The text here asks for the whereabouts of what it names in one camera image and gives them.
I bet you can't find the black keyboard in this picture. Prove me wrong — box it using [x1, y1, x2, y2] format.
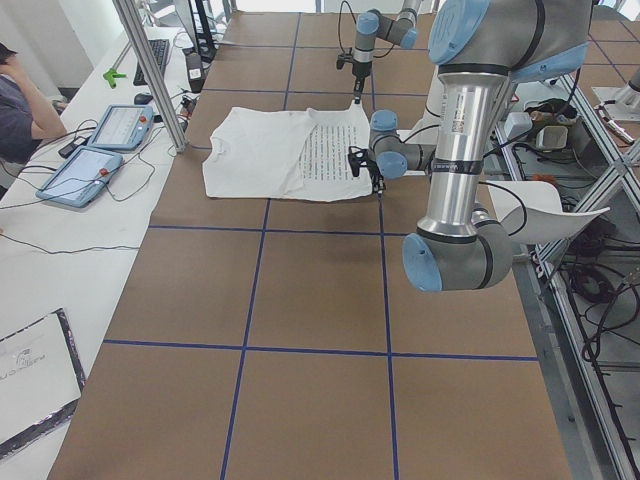
[133, 39, 171, 86]

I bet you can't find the blue teach pendant far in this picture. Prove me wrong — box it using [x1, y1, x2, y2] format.
[87, 105, 154, 152]

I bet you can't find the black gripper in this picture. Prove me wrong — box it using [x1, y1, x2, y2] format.
[361, 153, 386, 196]
[352, 60, 372, 104]

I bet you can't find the aluminium frame post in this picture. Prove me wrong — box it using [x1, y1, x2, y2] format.
[112, 0, 187, 153]

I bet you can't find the white plastic chair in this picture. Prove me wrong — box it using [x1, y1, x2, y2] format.
[488, 180, 610, 244]

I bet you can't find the white board black border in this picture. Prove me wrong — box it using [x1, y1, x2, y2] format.
[1, 308, 86, 459]

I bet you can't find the green plastic clamp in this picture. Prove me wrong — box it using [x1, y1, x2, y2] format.
[103, 68, 127, 89]

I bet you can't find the blue teach pendant near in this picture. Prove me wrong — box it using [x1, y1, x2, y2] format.
[36, 146, 123, 208]

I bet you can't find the black computer mouse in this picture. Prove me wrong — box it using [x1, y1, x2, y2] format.
[133, 93, 153, 105]

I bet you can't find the seated person dark shirt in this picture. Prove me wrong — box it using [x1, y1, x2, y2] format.
[0, 42, 68, 201]

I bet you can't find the blue teach pendant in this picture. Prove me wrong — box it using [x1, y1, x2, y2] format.
[87, 105, 154, 152]
[36, 146, 123, 208]

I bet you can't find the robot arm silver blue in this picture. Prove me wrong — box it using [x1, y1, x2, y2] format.
[350, 0, 423, 103]
[368, 1, 593, 292]

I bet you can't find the white long-sleeve printed shirt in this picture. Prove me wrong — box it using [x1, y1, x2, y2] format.
[202, 103, 372, 202]

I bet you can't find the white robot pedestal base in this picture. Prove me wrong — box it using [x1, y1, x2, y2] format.
[412, 70, 444, 133]

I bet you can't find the black power adapter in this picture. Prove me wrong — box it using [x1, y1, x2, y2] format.
[185, 52, 205, 93]

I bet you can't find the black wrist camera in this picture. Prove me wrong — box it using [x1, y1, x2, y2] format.
[336, 50, 353, 70]
[347, 146, 369, 178]

